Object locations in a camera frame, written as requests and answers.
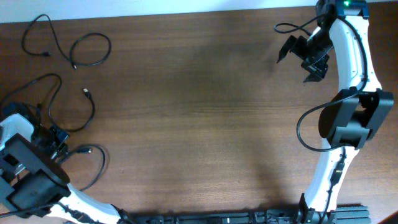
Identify black aluminium frame rail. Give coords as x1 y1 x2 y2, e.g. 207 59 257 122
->
125 205 371 224

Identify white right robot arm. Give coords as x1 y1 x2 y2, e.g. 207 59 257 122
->
266 1 394 223

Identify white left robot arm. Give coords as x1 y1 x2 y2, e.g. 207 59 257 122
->
1 103 135 223

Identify long black USB cable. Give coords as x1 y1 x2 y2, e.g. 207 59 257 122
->
21 13 112 70

